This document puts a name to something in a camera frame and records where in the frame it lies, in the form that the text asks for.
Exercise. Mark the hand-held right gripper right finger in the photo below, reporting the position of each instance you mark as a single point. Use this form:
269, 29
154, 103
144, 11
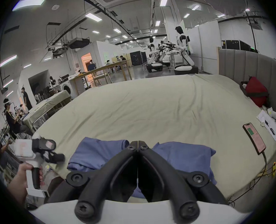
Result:
161, 171

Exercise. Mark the person's left hand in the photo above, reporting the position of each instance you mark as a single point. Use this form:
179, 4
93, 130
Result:
23, 176

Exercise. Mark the phone with pink case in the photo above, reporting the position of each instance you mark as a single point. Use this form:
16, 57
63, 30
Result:
254, 138

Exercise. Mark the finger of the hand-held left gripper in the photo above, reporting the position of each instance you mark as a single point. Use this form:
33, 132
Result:
57, 158

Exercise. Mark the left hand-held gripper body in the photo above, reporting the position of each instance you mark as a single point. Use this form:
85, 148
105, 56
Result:
23, 148

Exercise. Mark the red bag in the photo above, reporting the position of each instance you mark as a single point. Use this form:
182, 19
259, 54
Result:
257, 91

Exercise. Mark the long wooden table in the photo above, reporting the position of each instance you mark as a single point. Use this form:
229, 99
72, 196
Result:
105, 72

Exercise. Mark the blue shirt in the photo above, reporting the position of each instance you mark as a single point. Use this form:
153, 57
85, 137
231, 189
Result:
182, 157

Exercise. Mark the grey padded headboard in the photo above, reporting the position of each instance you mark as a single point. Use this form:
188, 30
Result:
252, 66

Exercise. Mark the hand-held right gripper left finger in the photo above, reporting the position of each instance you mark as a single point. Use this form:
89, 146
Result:
115, 171

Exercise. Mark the white printed paper sheet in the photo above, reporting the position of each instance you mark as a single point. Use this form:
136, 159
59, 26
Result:
269, 125

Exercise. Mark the person's left forearm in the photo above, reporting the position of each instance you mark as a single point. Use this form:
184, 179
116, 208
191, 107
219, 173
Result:
15, 192

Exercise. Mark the bed with beige sheet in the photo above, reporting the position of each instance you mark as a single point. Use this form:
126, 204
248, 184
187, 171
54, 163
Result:
166, 111

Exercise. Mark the white humanoid robot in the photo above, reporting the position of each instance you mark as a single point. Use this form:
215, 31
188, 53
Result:
153, 57
183, 52

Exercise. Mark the white washing machine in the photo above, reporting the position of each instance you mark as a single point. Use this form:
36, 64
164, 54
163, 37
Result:
65, 87

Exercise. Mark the low table with beige sheet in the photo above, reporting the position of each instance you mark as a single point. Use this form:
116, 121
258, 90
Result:
47, 106

